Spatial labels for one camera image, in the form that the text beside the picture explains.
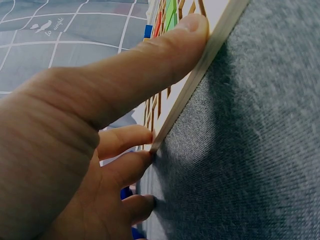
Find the person's left hand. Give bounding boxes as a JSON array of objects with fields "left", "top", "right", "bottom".
[{"left": 0, "top": 12, "right": 210, "bottom": 240}]

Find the wooden puzzle board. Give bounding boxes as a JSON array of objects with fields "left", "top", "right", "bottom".
[{"left": 141, "top": 0, "right": 251, "bottom": 154}]

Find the blue puzzle piece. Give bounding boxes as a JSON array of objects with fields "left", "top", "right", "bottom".
[
  {"left": 120, "top": 186, "right": 134, "bottom": 201},
  {"left": 143, "top": 24, "right": 154, "bottom": 40}
]

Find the red puzzle piece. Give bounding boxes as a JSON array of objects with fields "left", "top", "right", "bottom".
[{"left": 153, "top": 12, "right": 168, "bottom": 39}]

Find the green puzzle piece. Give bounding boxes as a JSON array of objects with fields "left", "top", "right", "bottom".
[{"left": 163, "top": 0, "right": 185, "bottom": 33}]

